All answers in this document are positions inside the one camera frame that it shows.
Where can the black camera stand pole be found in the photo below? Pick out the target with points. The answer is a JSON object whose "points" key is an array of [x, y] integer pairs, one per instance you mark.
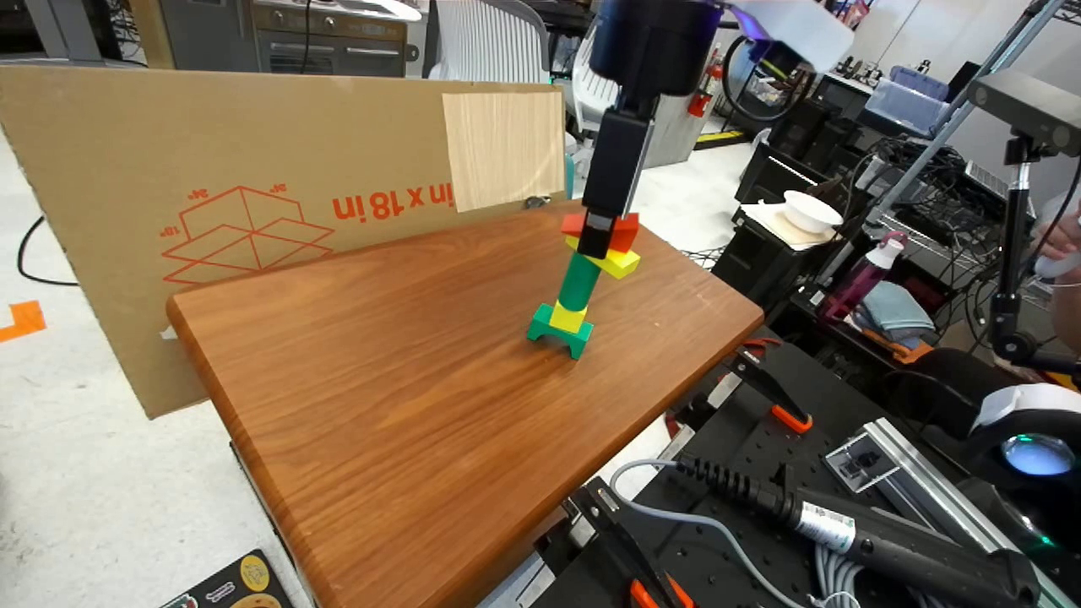
{"points": [[1016, 237]]}

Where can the white paper sheet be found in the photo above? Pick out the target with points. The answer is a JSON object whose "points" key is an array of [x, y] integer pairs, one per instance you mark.
{"points": [[765, 218]]}

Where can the green cylinder block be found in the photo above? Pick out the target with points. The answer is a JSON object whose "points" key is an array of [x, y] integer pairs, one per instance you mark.
{"points": [[577, 290]]}

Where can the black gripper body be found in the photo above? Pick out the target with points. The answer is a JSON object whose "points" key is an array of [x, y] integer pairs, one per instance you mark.
{"points": [[618, 165]]}

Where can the orange triangular block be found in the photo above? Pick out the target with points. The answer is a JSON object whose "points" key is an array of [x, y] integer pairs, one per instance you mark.
{"points": [[625, 230]]}

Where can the red fire extinguisher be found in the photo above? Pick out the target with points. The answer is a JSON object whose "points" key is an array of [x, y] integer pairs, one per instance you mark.
{"points": [[704, 102]]}

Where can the small yellow block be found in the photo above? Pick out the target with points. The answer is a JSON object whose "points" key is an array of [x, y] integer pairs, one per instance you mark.
{"points": [[569, 319]]}

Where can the flattened cardboard box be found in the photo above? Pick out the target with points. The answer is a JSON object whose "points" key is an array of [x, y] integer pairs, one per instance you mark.
{"points": [[113, 169]]}

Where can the white bowl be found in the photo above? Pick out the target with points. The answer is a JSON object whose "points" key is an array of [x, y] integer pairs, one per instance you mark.
{"points": [[811, 210]]}

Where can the pink bottle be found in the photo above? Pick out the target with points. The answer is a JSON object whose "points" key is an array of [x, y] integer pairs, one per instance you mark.
{"points": [[860, 281]]}

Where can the printed marker tag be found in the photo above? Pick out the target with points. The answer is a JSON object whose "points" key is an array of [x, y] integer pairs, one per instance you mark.
{"points": [[863, 462]]}

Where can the black camera on stand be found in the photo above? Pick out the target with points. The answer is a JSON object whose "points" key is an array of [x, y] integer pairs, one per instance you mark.
{"points": [[1030, 102]]}

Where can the aluminium rail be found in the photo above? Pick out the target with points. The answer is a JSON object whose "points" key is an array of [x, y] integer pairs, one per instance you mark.
{"points": [[933, 483]]}

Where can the teal folded cloth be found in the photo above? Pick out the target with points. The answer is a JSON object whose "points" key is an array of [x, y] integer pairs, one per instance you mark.
{"points": [[896, 309]]}

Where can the black card with gold circles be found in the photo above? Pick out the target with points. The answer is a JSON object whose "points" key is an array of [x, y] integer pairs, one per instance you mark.
{"points": [[229, 581]]}

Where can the green bridge block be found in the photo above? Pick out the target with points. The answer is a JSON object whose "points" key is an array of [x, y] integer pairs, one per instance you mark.
{"points": [[540, 328]]}

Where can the white mesh office chair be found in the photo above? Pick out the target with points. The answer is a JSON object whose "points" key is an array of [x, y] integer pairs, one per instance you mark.
{"points": [[674, 131]]}

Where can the dark metal cabinet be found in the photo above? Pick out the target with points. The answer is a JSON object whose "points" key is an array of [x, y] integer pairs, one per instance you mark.
{"points": [[315, 40]]}

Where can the blue storage bin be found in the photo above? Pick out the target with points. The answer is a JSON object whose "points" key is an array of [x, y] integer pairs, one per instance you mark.
{"points": [[907, 102]]}

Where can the long yellow rectangular block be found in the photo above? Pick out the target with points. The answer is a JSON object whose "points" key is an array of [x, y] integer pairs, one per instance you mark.
{"points": [[621, 265]]}

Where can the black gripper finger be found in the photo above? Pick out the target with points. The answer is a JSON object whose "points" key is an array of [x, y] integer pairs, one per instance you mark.
{"points": [[595, 237]]}

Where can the black clamp with orange tip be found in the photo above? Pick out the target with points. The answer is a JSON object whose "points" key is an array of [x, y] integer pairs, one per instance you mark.
{"points": [[778, 392]]}

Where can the orange floor tape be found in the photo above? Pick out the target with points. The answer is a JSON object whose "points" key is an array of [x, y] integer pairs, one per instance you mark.
{"points": [[24, 319]]}

